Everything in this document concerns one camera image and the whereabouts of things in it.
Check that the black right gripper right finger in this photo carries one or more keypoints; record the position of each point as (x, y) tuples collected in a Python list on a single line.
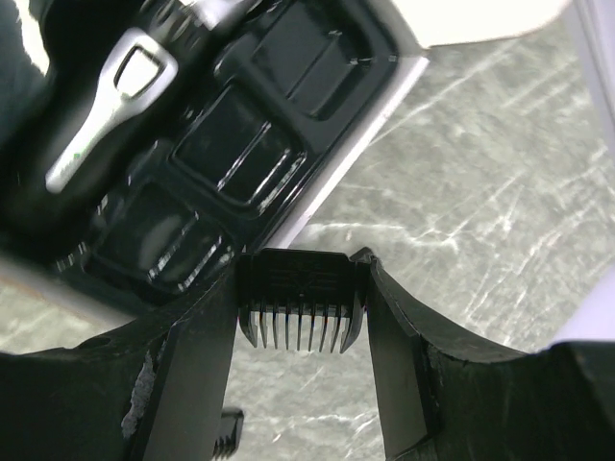
[(446, 393)]

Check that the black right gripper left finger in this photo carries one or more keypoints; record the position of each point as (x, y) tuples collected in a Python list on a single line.
[(150, 390)]

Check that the black comb guard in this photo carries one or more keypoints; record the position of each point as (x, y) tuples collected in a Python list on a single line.
[(229, 435), (326, 292)]

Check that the white clipper kit box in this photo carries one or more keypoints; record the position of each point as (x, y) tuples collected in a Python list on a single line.
[(253, 142)]

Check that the black silver hair clipper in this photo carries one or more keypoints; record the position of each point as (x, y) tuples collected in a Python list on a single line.
[(70, 163)]

